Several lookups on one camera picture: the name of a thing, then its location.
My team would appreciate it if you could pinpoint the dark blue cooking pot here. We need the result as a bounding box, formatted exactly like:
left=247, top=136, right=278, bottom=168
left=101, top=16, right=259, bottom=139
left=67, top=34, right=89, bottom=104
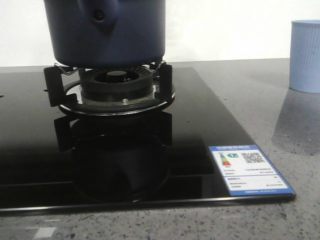
left=44, top=0, right=166, bottom=69

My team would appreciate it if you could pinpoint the light blue ribbed cup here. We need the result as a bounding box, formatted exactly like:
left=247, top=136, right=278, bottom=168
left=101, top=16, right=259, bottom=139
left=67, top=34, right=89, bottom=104
left=289, top=19, right=320, bottom=94

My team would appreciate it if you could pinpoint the black pot support grate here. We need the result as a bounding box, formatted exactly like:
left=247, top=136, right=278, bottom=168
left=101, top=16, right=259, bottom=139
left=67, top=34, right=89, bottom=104
left=43, top=61, right=175, bottom=116

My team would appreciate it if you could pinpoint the black gas burner head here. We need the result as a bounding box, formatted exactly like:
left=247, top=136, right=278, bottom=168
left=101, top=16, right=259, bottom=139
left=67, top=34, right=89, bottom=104
left=80, top=66, right=153, bottom=102

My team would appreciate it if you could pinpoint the blue energy label sticker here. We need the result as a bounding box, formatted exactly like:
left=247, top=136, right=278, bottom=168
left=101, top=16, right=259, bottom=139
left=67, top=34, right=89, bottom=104
left=209, top=144, right=294, bottom=196

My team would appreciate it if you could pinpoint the black glass gas stove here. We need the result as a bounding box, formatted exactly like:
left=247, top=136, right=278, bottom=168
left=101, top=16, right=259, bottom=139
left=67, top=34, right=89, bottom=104
left=0, top=68, right=296, bottom=216

